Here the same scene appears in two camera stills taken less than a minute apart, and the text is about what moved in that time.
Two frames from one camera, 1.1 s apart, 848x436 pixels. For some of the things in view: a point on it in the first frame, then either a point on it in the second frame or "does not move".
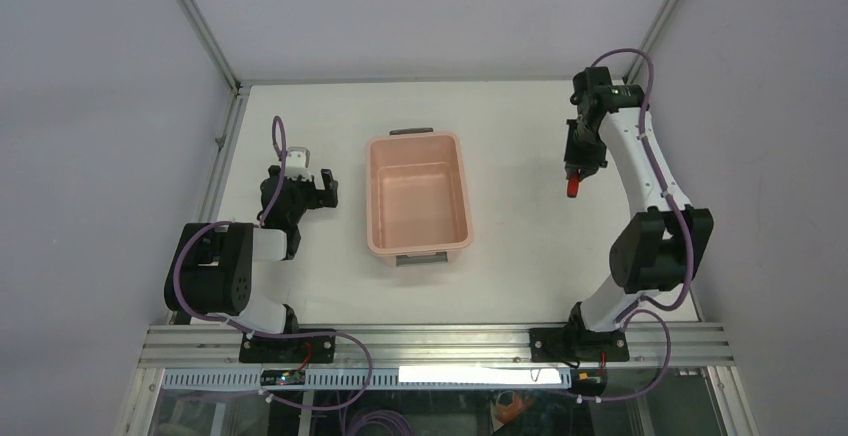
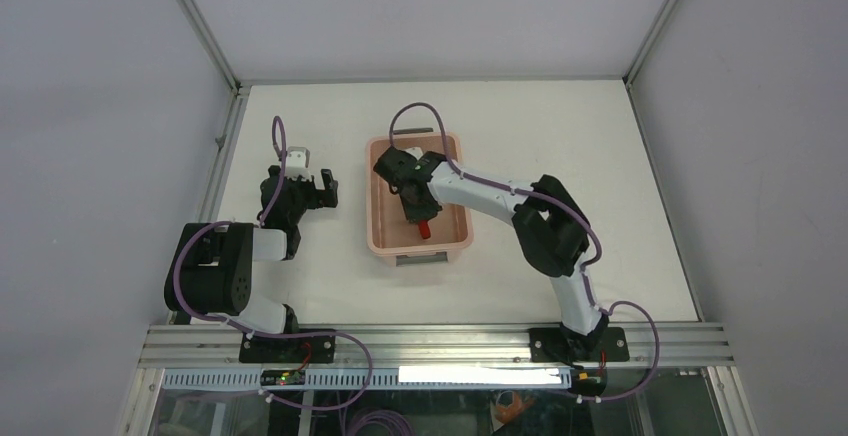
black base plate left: [299, 349] does not move
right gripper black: [586, 164] -> [416, 214]
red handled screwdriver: [572, 186] -> [424, 229]
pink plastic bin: [417, 202] does not move
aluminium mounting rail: [217, 347] does not move
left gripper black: [319, 198] does not move
